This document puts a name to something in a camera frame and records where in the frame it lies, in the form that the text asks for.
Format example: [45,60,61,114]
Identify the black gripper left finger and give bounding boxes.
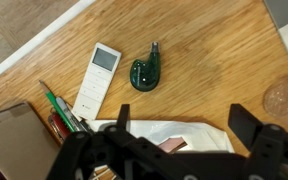
[46,104,134,180]

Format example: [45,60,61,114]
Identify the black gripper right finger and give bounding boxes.
[227,103,287,180]

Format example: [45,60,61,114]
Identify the dark green tape dispenser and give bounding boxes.
[129,41,162,93]

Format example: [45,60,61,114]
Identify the brown cardboard box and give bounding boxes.
[0,101,62,180]

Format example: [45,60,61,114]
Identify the white remote control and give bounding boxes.
[72,42,122,121]

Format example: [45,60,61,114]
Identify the glass jar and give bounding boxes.
[263,79,288,118]

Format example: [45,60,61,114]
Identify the silver grey pen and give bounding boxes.
[55,96,92,133]

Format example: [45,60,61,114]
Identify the white paper sheets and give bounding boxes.
[85,119,236,155]

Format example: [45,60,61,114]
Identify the red pocket knife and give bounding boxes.
[48,111,72,144]

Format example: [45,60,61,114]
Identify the green pencil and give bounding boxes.
[38,79,77,133]

